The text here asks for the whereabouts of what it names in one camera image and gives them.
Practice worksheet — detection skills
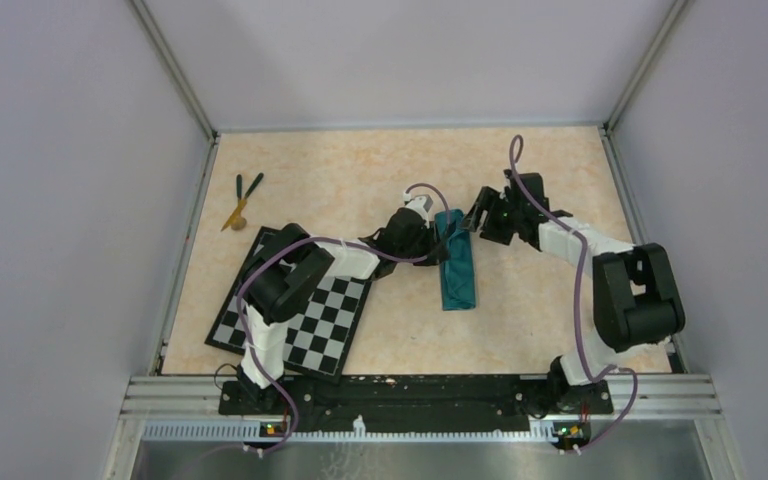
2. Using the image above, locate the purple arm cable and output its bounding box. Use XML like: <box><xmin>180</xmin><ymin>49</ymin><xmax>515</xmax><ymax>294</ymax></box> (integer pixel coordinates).
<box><xmin>234</xmin><ymin>182</ymin><xmax>453</xmax><ymax>458</ymax></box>
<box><xmin>508</xmin><ymin>135</ymin><xmax>640</xmax><ymax>455</ymax></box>

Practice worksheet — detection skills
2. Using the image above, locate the black white checkerboard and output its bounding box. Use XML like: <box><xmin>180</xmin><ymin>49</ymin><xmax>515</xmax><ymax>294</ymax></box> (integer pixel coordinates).
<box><xmin>204</xmin><ymin>225</ymin><xmax>372</xmax><ymax>384</ymax></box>

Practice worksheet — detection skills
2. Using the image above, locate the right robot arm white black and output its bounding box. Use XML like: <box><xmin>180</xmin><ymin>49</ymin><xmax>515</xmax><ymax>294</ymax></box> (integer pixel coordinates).
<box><xmin>461</xmin><ymin>170</ymin><xmax>686</xmax><ymax>412</ymax></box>

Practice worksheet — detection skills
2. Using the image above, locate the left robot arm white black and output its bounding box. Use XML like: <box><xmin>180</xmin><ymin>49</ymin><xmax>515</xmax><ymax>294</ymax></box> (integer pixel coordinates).
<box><xmin>235</xmin><ymin>207</ymin><xmax>456</xmax><ymax>414</ymax></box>

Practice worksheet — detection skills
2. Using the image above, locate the green handled gold spoon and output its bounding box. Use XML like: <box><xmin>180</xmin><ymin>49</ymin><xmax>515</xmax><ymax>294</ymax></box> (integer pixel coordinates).
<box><xmin>229</xmin><ymin>172</ymin><xmax>264</xmax><ymax>231</ymax></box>

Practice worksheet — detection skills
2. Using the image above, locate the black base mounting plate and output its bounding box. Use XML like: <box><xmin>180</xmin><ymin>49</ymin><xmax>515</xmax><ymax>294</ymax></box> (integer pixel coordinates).
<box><xmin>220</xmin><ymin>374</ymin><xmax>614</xmax><ymax>416</ymax></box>

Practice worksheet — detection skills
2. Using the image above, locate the teal cloth napkin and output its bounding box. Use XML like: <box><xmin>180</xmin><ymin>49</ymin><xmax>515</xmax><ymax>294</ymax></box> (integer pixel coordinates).
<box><xmin>435</xmin><ymin>209</ymin><xmax>477</xmax><ymax>311</ymax></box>

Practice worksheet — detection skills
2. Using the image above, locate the aluminium front rail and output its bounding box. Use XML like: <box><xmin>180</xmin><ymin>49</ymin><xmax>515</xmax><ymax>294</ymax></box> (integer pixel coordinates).
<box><xmin>103</xmin><ymin>374</ymin><xmax>747</xmax><ymax>479</ymax></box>

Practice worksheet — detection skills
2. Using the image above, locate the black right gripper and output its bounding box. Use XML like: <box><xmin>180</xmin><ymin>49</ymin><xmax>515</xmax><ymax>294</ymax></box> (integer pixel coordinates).
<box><xmin>459</xmin><ymin>187</ymin><xmax>524</xmax><ymax>246</ymax></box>

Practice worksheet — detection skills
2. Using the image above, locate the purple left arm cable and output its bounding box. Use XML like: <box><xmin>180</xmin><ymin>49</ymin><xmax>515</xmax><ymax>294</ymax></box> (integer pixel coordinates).
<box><xmin>234</xmin><ymin>182</ymin><xmax>453</xmax><ymax>458</ymax></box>

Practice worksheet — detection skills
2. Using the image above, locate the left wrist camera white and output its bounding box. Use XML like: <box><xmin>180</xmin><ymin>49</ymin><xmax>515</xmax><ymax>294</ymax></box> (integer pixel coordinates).
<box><xmin>402</xmin><ymin>192</ymin><xmax>434</xmax><ymax>217</ymax></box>

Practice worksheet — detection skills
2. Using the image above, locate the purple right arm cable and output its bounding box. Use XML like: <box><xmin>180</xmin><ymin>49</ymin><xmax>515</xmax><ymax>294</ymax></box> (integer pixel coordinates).
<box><xmin>508</xmin><ymin>135</ymin><xmax>640</xmax><ymax>455</ymax></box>

